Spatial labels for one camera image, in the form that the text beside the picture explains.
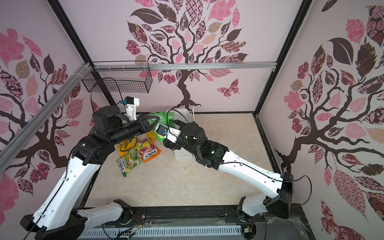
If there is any aluminium rail left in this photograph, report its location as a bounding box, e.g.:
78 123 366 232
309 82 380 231
1 63 92 173

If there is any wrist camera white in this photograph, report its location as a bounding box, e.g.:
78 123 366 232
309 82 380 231
120 96 140 121
154 124 182 143

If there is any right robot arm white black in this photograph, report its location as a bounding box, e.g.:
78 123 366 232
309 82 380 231
155 122 293 219

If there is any aluminium rail back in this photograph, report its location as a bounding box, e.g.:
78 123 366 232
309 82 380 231
93 62 277 71

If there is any green yellow candy bag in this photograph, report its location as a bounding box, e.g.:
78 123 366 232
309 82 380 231
117 149 142 177

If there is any black wire basket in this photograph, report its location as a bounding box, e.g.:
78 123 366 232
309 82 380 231
82 60 153 94

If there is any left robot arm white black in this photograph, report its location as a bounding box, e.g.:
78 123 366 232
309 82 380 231
20 106 160 240

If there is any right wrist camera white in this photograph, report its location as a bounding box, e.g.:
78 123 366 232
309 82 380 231
154 124 182 143

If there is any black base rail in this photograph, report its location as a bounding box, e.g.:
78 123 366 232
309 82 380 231
68 203 307 229

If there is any orange pink snack bag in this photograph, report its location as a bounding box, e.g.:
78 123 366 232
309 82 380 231
137 139 161 163

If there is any green snack bag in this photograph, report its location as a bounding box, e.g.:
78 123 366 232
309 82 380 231
150 113 175 144

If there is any aluminium rail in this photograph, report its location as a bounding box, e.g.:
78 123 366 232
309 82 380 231
93 62 277 71
1 63 92 173

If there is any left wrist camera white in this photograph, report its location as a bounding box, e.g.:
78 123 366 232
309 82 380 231
120 96 140 121

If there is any white slotted cable duct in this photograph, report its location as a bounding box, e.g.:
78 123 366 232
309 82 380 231
79 226 243 240

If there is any yellow mango candy bag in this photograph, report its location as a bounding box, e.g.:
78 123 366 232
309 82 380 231
117 138 138 157

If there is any yellow snack bag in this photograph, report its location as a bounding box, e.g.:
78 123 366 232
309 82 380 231
146 130 157 143

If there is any white patterned paper bag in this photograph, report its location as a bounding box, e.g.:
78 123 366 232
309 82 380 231
172 106 200 160

